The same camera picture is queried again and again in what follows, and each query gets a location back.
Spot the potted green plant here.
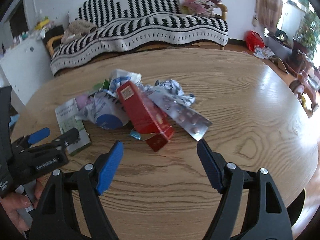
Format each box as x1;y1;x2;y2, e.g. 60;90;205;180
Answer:
295;0;319;60

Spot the wooden sofa frame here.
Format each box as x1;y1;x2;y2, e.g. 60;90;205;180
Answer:
46;35;63;57

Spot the silver pill blister pack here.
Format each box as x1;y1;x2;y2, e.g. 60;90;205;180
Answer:
146;87;212;141

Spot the white side cabinet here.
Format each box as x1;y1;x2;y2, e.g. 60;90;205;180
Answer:
1;38;54;105

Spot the patterned beige curtain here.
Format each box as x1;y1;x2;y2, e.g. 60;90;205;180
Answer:
257;0;283;33

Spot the person's left hand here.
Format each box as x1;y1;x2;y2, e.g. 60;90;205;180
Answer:
1;177;44;234

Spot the crumpled blue white wrapper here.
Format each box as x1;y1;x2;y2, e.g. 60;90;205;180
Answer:
137;79;196;106

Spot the pink children's tricycle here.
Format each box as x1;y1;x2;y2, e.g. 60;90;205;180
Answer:
289;66;319;113

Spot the green white leaflet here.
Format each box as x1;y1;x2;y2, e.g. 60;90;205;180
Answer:
55;98;92;156

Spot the white crumpled paper bag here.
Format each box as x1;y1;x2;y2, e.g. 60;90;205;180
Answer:
109;69;142;91

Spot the red cardboard box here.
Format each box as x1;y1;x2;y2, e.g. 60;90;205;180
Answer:
117;81;174;152

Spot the beige knitted garment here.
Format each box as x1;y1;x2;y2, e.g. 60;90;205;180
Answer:
61;20;97;44

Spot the blue white plastic bag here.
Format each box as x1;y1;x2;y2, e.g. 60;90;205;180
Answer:
75;89;130;130

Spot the small blue snack packet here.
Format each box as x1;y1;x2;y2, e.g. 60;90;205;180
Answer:
130;131;142;140

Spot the red plastic bag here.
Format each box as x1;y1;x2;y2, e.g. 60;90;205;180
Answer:
245;30;265;52

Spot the pink cartoon cushion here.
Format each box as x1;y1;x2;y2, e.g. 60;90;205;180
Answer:
177;0;221;17

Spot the black white striped sofa blanket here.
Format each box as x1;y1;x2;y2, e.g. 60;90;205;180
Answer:
50;0;228;75

